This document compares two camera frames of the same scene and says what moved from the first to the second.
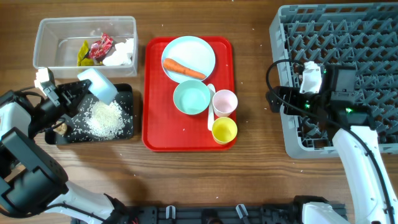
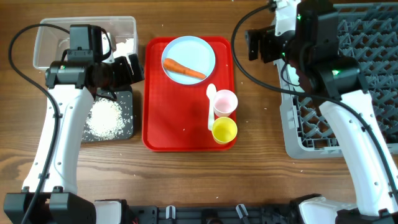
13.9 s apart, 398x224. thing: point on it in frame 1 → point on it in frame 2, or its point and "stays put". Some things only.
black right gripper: (291, 93) → (266, 38)
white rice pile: (104, 121) stays put
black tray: (93, 121) stays put
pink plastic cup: (224, 102) stays put
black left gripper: (69, 104) → (125, 76)
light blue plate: (193, 52) stays put
